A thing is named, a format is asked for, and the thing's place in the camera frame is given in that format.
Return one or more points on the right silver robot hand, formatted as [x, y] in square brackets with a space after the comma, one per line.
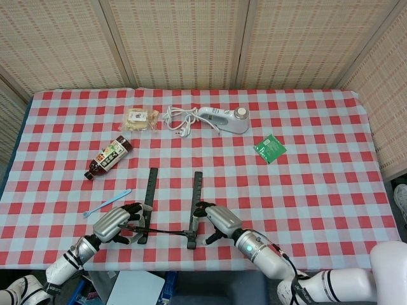
[224, 220]

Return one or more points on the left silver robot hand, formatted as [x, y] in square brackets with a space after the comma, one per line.
[111, 222]

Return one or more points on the black folding laptop stand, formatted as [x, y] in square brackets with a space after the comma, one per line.
[197, 187]

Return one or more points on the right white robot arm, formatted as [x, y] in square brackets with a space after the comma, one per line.
[270, 257]

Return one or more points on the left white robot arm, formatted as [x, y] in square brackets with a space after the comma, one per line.
[63, 267]

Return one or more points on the light blue plastic spoon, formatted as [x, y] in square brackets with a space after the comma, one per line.
[106, 203]

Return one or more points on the dark tea bottle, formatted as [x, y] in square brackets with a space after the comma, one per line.
[109, 157]

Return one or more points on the white flat board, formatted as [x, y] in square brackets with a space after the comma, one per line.
[140, 287]

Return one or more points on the red white checkered tablecloth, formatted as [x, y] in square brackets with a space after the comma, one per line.
[302, 197]

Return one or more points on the blue plastic crate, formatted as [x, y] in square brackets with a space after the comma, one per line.
[168, 286]

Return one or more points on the green sachet packet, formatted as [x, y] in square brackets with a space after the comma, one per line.
[270, 148]

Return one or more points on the white handheld steam iron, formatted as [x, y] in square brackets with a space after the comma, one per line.
[229, 122]

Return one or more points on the clear bag of biscuits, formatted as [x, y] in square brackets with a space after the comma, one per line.
[137, 120]

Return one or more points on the bamboo folding screen panel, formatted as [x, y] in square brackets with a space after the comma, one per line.
[178, 44]
[311, 44]
[388, 105]
[57, 44]
[9, 124]

